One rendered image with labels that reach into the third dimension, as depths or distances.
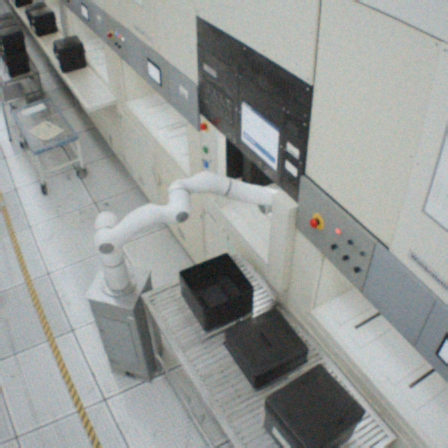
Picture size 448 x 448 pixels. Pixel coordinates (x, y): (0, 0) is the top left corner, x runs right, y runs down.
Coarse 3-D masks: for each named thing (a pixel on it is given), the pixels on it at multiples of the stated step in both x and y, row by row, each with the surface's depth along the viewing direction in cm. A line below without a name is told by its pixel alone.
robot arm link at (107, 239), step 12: (180, 192) 230; (156, 204) 233; (168, 204) 227; (180, 204) 224; (132, 216) 232; (144, 216) 231; (156, 216) 230; (168, 216) 226; (180, 216) 224; (108, 228) 233; (120, 228) 230; (132, 228) 232; (96, 240) 230; (108, 240) 229; (120, 240) 232; (108, 252) 232
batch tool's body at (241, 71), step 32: (224, 32) 212; (224, 64) 222; (256, 64) 200; (256, 96) 208; (288, 96) 188; (224, 128) 246; (288, 128) 196; (224, 160) 269; (256, 160) 229; (288, 160) 205; (288, 192) 214; (224, 224) 291; (256, 224) 280; (288, 224) 215; (256, 256) 267; (288, 256) 229; (288, 288) 247
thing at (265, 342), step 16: (256, 320) 233; (272, 320) 233; (240, 336) 226; (256, 336) 226; (272, 336) 226; (288, 336) 226; (240, 352) 220; (256, 352) 220; (272, 352) 220; (288, 352) 220; (304, 352) 220; (240, 368) 225; (256, 368) 214; (272, 368) 214; (288, 368) 222; (256, 384) 216
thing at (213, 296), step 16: (224, 256) 257; (192, 272) 252; (208, 272) 258; (224, 272) 265; (240, 272) 248; (192, 288) 259; (208, 288) 260; (224, 288) 256; (240, 288) 256; (192, 304) 243; (208, 304) 252; (224, 304) 234; (240, 304) 240; (208, 320) 235; (224, 320) 242
